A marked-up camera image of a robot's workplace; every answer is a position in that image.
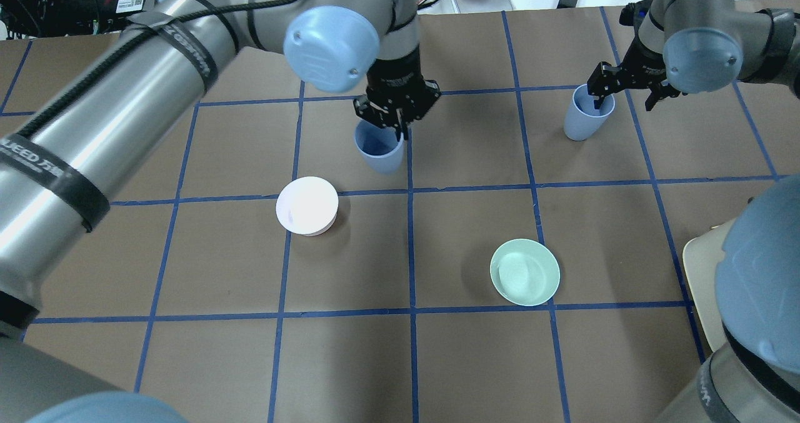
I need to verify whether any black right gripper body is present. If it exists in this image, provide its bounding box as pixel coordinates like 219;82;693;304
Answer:
586;35;682;112

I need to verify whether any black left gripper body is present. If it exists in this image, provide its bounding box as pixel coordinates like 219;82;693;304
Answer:
352;52;442;141

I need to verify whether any blue cup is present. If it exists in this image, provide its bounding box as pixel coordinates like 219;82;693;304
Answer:
352;119;406;174
563;84;616;141

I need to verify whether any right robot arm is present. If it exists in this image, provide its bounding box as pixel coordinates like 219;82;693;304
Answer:
527;85;798;422

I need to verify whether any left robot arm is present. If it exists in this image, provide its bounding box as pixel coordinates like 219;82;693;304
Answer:
1;0;439;422

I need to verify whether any pink bowl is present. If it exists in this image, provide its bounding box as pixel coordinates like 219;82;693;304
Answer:
276;176;339;236

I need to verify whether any cream white toaster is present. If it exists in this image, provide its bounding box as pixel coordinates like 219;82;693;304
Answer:
682;219;735;352

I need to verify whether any mint green bowl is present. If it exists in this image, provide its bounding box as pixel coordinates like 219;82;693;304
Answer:
489;239;562;307

